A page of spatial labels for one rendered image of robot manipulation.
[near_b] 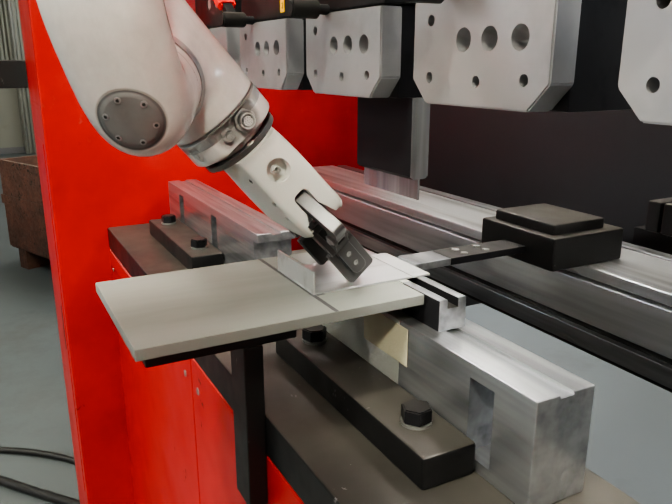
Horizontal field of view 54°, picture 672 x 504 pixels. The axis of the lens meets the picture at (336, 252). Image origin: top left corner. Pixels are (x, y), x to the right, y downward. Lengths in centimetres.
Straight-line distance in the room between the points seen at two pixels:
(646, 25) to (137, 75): 30
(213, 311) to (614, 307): 43
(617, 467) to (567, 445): 177
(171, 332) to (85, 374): 102
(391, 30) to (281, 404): 37
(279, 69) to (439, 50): 31
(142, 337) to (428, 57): 31
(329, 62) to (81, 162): 84
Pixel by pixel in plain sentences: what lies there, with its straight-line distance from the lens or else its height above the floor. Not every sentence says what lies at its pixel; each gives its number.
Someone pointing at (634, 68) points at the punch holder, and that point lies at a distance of 41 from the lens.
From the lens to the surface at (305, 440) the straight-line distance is 63.
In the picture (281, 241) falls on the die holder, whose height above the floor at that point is 95.
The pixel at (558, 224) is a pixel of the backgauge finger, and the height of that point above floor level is 103.
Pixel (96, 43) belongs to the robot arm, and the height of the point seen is 122.
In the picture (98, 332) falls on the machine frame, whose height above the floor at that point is 65.
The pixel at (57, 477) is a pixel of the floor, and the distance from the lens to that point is 228.
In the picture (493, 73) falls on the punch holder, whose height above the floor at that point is 120.
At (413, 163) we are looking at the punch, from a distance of 63.
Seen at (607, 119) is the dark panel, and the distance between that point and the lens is 113.
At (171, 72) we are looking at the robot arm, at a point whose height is 120.
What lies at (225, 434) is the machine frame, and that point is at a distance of 82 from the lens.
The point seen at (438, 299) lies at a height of 100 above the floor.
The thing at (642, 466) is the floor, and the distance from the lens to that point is 237.
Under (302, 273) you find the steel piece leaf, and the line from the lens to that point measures 63.
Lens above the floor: 121
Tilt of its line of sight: 16 degrees down
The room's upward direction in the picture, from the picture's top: straight up
